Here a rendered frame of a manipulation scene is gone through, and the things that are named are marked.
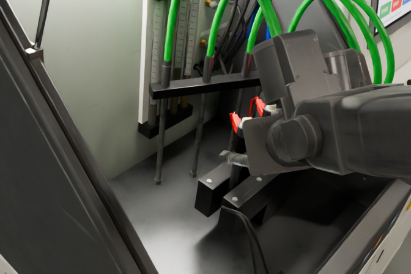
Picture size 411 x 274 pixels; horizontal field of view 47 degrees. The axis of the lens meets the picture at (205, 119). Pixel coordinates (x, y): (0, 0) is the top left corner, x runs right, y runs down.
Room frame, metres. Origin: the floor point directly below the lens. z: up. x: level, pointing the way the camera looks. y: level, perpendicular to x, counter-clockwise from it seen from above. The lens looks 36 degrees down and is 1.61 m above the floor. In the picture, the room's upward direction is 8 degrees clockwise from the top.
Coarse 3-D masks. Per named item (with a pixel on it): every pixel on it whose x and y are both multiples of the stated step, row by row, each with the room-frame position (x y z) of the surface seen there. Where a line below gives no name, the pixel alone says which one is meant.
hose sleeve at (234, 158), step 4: (228, 152) 0.57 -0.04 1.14; (232, 152) 0.56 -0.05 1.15; (228, 156) 0.56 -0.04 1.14; (232, 156) 0.55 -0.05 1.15; (236, 156) 0.54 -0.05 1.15; (240, 156) 0.53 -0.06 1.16; (244, 156) 0.53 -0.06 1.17; (228, 160) 0.55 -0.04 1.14; (232, 160) 0.54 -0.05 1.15; (236, 160) 0.53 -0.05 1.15; (240, 160) 0.53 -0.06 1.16; (244, 160) 0.52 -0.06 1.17; (232, 164) 0.55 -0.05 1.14; (236, 164) 0.54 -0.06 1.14; (240, 164) 0.53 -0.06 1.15; (244, 164) 0.52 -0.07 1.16
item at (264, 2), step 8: (176, 0) 0.77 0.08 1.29; (264, 0) 0.55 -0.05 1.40; (176, 8) 0.78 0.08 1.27; (264, 8) 0.54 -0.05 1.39; (272, 8) 0.55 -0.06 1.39; (264, 16) 0.54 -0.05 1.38; (272, 16) 0.54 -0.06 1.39; (168, 24) 0.78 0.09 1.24; (272, 24) 0.53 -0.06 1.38; (168, 32) 0.78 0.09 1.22; (272, 32) 0.52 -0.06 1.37; (280, 32) 0.52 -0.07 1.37; (168, 40) 0.78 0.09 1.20; (168, 48) 0.78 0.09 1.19; (168, 56) 0.79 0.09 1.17; (168, 64) 0.78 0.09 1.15
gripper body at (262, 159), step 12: (252, 120) 0.44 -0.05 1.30; (264, 120) 0.44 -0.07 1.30; (276, 120) 0.43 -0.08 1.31; (252, 132) 0.43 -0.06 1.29; (264, 132) 0.43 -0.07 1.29; (252, 144) 0.42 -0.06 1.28; (264, 144) 0.42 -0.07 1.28; (252, 156) 0.41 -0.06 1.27; (264, 156) 0.41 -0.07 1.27; (276, 156) 0.38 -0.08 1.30; (252, 168) 0.40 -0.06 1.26; (264, 168) 0.40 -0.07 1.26; (276, 168) 0.41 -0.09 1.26; (288, 168) 0.41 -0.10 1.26; (300, 168) 0.41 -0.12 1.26
